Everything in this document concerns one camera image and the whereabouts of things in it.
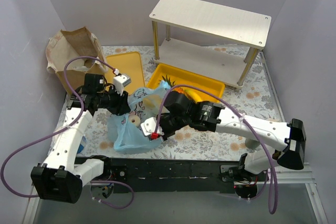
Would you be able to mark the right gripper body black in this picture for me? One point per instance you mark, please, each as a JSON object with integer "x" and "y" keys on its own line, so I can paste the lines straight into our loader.
{"x": 163, "y": 125}

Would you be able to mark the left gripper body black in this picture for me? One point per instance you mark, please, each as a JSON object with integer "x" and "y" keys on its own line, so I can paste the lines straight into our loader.
{"x": 123, "y": 104}

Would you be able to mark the blue plastic grocery bag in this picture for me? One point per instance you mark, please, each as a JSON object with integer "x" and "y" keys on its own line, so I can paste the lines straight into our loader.
{"x": 126, "y": 138}

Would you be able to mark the yellow banana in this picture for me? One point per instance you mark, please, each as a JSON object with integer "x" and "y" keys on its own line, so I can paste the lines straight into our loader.
{"x": 192, "y": 95}

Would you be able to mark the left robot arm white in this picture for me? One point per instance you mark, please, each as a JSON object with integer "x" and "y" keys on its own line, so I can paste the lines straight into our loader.
{"x": 59, "y": 178}

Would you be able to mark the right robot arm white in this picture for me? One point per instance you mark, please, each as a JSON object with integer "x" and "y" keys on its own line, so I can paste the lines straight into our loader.
{"x": 285, "y": 142}

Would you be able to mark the beige round biscuit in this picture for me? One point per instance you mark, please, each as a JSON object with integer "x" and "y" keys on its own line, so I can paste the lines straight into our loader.
{"x": 152, "y": 102}

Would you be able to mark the floral table mat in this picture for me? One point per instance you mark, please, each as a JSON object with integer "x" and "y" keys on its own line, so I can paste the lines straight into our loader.
{"x": 256, "y": 98}

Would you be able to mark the flat yellow tray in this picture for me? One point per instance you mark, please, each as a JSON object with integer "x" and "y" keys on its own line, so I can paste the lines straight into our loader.
{"x": 129, "y": 63}

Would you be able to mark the deep yellow bin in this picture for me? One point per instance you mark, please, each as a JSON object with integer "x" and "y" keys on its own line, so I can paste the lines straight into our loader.
{"x": 179, "y": 76}

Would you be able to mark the blue white packet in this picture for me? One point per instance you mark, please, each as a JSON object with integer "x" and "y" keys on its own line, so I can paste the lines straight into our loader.
{"x": 82, "y": 145}

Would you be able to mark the brown paper bag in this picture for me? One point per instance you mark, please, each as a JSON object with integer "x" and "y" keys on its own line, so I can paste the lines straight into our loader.
{"x": 72, "y": 54}

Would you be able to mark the grey bottle beige cap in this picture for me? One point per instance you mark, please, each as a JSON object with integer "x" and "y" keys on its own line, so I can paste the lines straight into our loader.
{"x": 251, "y": 144}

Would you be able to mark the white two-tier shelf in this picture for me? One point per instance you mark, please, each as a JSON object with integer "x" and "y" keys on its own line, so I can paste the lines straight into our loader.
{"x": 240, "y": 26}

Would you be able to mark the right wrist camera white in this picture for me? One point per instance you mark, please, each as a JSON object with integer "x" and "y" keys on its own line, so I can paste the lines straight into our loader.
{"x": 151, "y": 129}

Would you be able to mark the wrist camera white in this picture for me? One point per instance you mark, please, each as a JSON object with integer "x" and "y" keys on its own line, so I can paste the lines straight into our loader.
{"x": 151, "y": 129}
{"x": 120, "y": 81}

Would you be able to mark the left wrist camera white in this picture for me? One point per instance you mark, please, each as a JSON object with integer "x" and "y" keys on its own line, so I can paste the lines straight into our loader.
{"x": 120, "y": 81}

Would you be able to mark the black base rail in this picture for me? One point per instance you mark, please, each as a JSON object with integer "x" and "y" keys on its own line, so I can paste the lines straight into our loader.
{"x": 168, "y": 175}

